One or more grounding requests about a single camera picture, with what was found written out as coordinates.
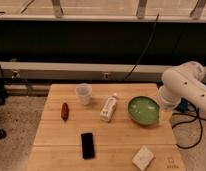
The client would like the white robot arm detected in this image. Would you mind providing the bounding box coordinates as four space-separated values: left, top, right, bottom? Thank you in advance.
157 61 206 114

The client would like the clear plastic cup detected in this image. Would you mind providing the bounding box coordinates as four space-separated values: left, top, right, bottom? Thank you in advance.
75 83 92 105

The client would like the green bowl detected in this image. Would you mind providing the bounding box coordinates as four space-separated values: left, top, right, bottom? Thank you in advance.
128 96 160 126

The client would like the black smartphone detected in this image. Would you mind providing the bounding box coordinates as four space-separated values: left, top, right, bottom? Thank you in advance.
81 133 95 159

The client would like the blue power adapter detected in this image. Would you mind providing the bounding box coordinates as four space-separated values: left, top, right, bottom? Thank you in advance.
177 99 188 112

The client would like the black hanging cable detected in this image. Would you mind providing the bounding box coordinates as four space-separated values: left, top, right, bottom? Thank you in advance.
123 12 161 82

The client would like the black cable on floor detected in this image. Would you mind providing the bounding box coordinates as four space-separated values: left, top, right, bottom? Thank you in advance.
171 103 206 150

